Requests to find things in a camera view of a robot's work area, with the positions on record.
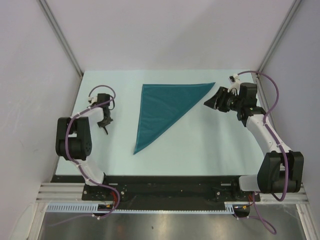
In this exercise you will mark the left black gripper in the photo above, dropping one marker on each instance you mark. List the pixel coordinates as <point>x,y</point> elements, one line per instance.
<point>101,124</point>

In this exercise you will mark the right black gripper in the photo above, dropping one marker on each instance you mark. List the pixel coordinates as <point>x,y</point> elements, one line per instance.
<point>217,101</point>

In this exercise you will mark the teal satin napkin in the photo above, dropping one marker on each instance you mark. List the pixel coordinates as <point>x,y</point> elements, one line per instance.
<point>162,105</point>

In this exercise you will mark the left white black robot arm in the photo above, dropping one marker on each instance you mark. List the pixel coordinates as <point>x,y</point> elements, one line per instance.
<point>74,141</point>

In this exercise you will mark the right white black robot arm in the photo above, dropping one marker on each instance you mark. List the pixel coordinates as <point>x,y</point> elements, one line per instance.
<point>282,168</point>

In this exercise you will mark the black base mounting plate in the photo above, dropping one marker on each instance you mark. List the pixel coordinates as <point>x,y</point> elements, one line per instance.
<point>168,192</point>

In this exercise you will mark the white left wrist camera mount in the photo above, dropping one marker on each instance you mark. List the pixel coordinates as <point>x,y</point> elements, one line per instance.
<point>92,99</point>

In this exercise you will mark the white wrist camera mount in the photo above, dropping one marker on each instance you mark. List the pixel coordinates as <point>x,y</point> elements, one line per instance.
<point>235,84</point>
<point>92,99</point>

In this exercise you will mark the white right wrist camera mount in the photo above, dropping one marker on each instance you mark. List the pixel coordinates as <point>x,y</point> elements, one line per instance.
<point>235,84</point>

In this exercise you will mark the right aluminium corner post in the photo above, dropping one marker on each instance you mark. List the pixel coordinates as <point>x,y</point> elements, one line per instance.
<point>294,8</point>

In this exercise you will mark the aluminium corner post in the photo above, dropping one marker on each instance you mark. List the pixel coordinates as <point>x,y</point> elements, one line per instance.
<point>294,8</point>
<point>52,21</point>

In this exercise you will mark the aluminium frame rail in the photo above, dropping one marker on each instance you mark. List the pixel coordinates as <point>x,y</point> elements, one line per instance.
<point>73,192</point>

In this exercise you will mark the white slotted cable duct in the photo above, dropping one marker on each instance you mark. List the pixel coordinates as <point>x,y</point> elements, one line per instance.
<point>101,208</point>

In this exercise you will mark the left aluminium corner post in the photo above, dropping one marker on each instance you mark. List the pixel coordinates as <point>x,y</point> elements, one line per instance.
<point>52,21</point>

